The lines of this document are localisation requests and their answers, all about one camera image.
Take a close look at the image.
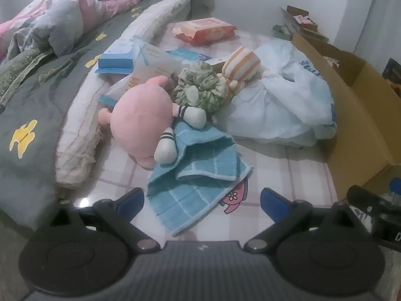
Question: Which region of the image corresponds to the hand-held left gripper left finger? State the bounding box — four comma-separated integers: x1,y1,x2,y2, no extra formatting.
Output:
58,187,160,252

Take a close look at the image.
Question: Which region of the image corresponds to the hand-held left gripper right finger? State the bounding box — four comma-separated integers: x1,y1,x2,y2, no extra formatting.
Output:
244,187,348,253

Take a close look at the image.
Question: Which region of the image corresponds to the light blue carton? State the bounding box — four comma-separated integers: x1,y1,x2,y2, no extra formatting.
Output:
98,39,140,74

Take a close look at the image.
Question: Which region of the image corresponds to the white plastic bag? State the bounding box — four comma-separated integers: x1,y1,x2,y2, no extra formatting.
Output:
219,40,337,148

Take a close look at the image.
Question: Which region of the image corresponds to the pink plush toy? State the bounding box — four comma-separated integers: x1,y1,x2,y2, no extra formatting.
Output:
98,75,207,168

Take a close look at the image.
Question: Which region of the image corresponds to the grey bed sheet yellow print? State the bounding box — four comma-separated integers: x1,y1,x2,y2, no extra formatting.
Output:
0,0,195,229

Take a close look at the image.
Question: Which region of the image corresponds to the pink grey quilt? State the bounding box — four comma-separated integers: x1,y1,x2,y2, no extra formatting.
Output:
0,0,143,60

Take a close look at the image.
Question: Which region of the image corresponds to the small green box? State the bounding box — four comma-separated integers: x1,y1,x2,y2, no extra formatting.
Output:
272,24,295,40

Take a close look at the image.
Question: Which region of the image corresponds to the small open cardboard box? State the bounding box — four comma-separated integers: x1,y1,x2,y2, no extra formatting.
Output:
280,5,329,43

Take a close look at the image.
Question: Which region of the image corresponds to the orange wet wipes pack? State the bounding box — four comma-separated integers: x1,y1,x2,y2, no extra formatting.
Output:
172,17,238,46

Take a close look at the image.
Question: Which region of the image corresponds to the checked tablecloth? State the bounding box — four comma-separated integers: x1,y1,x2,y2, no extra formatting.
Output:
56,22,339,245

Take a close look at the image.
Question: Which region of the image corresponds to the green fabric scrunchie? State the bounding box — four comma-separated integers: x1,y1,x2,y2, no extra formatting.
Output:
172,62,226,113

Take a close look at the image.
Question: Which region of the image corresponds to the white fluffy blanket roll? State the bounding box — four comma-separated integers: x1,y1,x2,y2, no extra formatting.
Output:
55,0,193,189

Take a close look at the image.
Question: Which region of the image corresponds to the blue tissue packet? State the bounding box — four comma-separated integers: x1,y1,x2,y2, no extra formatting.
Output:
166,48,217,65

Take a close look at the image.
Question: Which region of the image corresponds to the large cardboard box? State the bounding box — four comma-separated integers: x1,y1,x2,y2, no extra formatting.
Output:
291,33,401,201

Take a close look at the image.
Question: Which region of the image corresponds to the blue checked towel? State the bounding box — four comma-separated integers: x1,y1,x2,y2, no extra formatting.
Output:
147,121,254,237

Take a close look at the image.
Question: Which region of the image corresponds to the orange striped cloth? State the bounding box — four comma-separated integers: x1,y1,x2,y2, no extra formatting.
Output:
219,46,262,101

